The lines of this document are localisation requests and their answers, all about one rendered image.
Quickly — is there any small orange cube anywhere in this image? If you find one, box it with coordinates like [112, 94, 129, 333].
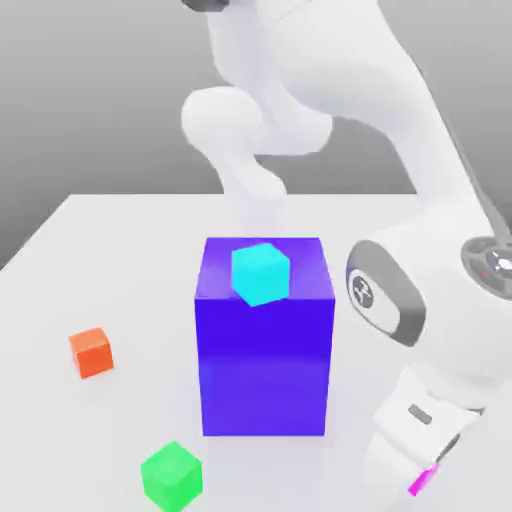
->
[68, 326, 115, 380]

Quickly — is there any small green cube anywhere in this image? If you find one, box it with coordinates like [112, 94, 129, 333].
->
[140, 440, 204, 512]

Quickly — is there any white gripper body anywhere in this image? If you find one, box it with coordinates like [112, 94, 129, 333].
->
[364, 432, 462, 497]

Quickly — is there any large blue box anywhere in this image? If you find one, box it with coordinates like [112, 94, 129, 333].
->
[194, 236, 336, 438]

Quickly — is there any small cyan cube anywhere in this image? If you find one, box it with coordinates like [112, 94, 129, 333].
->
[230, 242, 292, 308]

